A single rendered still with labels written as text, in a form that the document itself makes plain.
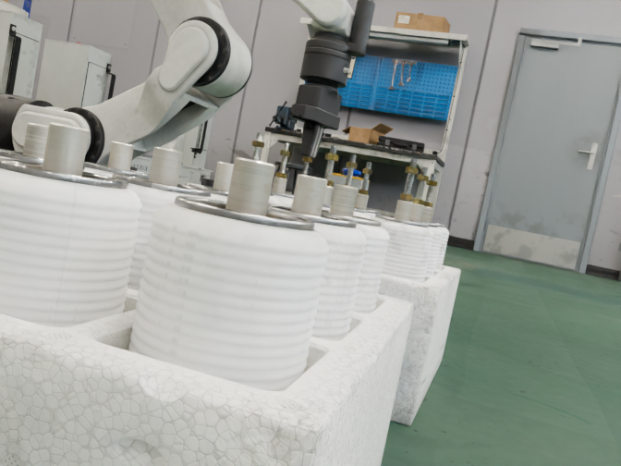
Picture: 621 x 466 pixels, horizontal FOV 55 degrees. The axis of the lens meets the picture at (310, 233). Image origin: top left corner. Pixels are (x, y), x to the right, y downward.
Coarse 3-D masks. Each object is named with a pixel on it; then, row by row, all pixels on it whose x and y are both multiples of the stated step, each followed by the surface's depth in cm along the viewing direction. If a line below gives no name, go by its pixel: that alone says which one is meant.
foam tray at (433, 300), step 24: (384, 288) 77; (408, 288) 76; (432, 288) 75; (456, 288) 108; (432, 312) 75; (408, 336) 76; (432, 336) 80; (408, 360) 76; (432, 360) 90; (408, 384) 76; (408, 408) 76
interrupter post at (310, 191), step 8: (304, 176) 43; (296, 184) 43; (304, 184) 43; (312, 184) 42; (320, 184) 43; (296, 192) 43; (304, 192) 43; (312, 192) 43; (320, 192) 43; (296, 200) 43; (304, 200) 43; (312, 200) 43; (320, 200) 43; (296, 208) 43; (304, 208) 43; (312, 208) 43; (320, 208) 43; (320, 216) 44
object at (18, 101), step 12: (0, 96) 143; (12, 96) 144; (0, 108) 140; (12, 108) 139; (0, 120) 139; (12, 120) 138; (0, 132) 139; (0, 144) 139; (12, 144) 139; (132, 168) 116; (204, 180) 149
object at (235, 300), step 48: (192, 240) 28; (240, 240) 28; (288, 240) 29; (144, 288) 30; (192, 288) 28; (240, 288) 28; (288, 288) 29; (144, 336) 30; (192, 336) 28; (240, 336) 28; (288, 336) 30; (288, 384) 30
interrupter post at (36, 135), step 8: (32, 128) 49; (40, 128) 49; (48, 128) 49; (32, 136) 49; (40, 136) 49; (24, 144) 49; (32, 144) 49; (40, 144) 49; (24, 152) 49; (32, 152) 49; (40, 152) 49
